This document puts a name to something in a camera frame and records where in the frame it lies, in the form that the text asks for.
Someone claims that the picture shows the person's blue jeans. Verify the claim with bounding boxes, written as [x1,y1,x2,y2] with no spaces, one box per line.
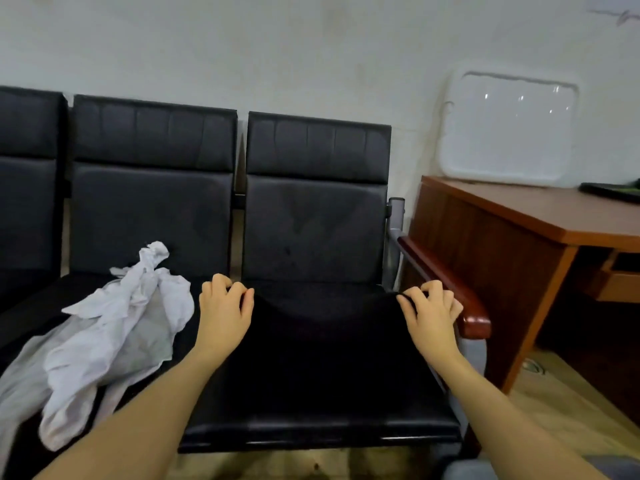
[440,457,506,480]

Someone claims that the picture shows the person's right hand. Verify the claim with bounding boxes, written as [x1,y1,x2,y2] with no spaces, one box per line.
[397,279,465,371]

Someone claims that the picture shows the pile of clothes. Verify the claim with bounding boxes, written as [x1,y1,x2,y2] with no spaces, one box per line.
[0,241,196,476]

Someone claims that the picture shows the brown wooden desk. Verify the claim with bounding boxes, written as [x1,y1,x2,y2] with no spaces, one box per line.
[408,175,640,396]

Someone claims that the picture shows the brown wooden bench armrest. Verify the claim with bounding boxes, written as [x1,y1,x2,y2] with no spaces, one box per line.
[398,235,493,341]

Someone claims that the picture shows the black leather bench seat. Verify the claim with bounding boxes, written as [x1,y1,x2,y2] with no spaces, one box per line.
[178,111,463,454]
[0,85,69,316]
[0,93,241,480]

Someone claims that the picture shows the black board green print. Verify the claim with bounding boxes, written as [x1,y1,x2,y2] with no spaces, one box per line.
[580,181,640,206]

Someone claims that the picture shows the white plastic tray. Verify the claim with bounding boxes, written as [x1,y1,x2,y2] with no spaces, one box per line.
[437,67,581,188]

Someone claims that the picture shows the black t-shirt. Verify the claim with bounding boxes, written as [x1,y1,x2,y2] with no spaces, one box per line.
[195,285,446,426]

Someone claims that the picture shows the person's left forearm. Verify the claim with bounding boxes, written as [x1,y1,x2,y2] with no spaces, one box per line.
[35,349,226,480]

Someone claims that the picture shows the person's right forearm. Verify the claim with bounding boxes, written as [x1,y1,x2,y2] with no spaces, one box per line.
[430,355,606,480]

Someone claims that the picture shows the white paper wall sign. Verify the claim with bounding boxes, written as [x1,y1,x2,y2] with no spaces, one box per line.
[585,0,640,24]

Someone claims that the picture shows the person's left hand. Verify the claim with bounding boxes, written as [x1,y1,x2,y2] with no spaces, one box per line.
[190,273,256,371]

